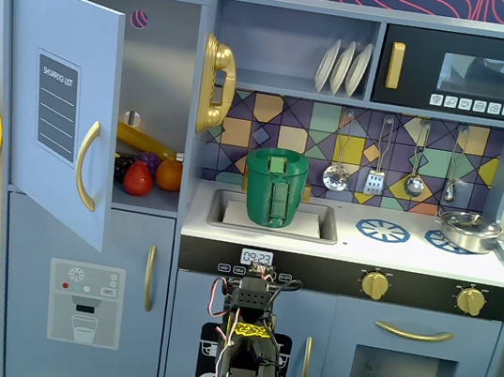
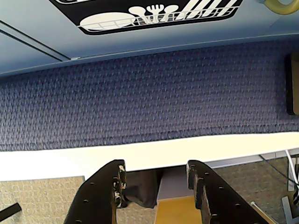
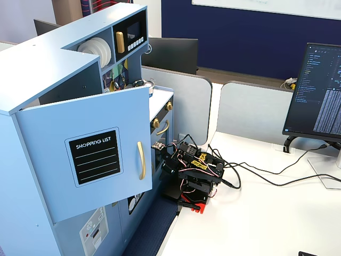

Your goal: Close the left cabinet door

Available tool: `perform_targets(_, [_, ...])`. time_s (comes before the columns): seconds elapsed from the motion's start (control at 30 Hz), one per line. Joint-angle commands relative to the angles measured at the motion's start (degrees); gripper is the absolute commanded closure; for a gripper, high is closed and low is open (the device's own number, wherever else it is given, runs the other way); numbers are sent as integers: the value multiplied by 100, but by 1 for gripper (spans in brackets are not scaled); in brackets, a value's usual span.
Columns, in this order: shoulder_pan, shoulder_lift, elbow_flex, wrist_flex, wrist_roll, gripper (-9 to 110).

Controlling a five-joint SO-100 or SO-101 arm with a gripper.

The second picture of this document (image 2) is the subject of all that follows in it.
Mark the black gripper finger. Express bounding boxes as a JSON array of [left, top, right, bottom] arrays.
[[186, 160, 274, 224], [62, 159, 128, 224]]

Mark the yellow board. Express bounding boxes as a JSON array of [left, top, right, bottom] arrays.
[[155, 195, 198, 224]]

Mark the dark cloth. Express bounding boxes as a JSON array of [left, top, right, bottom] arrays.
[[123, 169, 164, 210]]

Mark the black strip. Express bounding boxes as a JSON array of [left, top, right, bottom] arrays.
[[0, 202, 22, 221]]

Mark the dark rectangular panel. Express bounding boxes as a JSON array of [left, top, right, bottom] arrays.
[[284, 51, 299, 116]]

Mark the light blue toy kitchen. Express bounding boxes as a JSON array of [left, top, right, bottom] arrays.
[[0, 21, 81, 77]]

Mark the thin black cable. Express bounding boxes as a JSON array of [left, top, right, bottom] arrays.
[[258, 153, 299, 187]]

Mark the grey metal bracket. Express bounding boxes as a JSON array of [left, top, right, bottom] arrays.
[[280, 196, 299, 224]]

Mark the white cable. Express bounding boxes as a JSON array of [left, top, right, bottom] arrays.
[[285, 149, 298, 185]]

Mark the gold dish rack door handle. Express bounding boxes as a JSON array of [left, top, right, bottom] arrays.
[[263, 0, 299, 15]]

